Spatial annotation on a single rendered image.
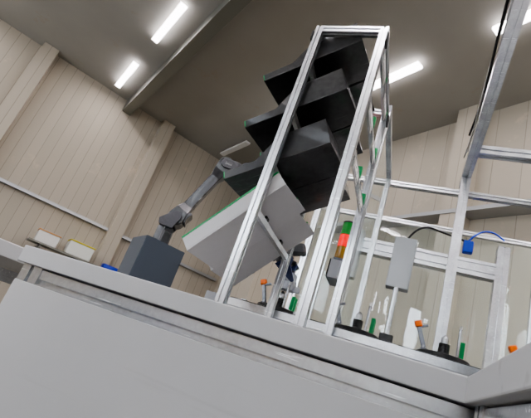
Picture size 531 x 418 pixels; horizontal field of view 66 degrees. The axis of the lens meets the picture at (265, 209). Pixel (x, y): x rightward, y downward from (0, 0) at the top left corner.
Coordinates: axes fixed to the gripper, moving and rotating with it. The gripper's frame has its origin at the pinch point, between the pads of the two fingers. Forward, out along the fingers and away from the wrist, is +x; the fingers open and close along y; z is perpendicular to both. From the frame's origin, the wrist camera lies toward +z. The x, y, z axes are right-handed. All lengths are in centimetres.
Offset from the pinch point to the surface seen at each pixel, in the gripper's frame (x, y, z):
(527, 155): -30, 53, 118
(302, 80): -26, -54, 24
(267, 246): 1.3, -29.6, -0.7
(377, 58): -23, -54, 43
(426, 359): 40, -17, 26
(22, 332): 20, -75, -38
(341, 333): 27.1, -16.8, 8.7
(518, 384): 50, -98, 20
